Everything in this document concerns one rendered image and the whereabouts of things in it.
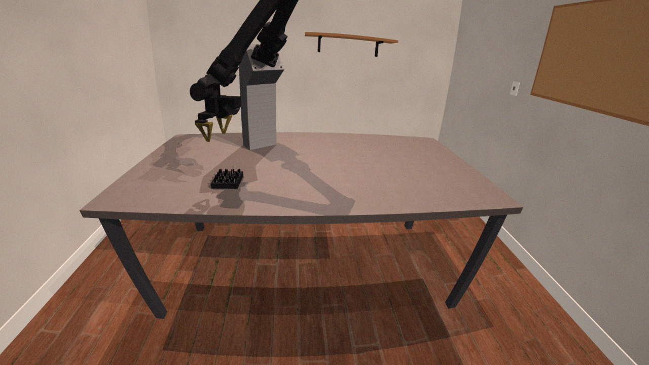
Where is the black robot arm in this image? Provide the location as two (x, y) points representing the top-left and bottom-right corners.
(190, 0), (298, 115)

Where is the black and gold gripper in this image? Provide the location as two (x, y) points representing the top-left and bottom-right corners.
(195, 99), (232, 142)

